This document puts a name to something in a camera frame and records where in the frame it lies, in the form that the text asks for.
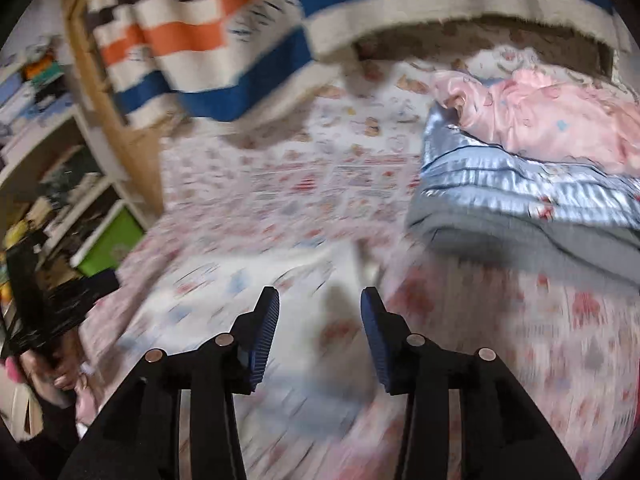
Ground pink printed quilt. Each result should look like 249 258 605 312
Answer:
430 67 640 177

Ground brown headboard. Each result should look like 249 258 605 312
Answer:
354 14 614 80

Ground wooden bed post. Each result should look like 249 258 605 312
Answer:
61 0 167 222

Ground striped hanging blanket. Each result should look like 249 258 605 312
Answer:
82 0 634 137

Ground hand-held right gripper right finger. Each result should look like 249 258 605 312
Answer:
360 286 584 480

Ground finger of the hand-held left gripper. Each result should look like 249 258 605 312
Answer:
75 267 121 307

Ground green storage bin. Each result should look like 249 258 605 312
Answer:
74 206 147 279

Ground light blue satin quilt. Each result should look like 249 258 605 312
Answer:
404 102 640 292

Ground white cat print pants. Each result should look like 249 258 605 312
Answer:
115 240 388 357

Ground person's left hand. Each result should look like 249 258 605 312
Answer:
22 349 85 407

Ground pink printed bed sheet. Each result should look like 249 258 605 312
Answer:
75 47 640 480

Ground white shelf unit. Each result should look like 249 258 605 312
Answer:
0 35 166 282

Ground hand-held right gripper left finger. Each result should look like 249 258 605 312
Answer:
59 286 281 480

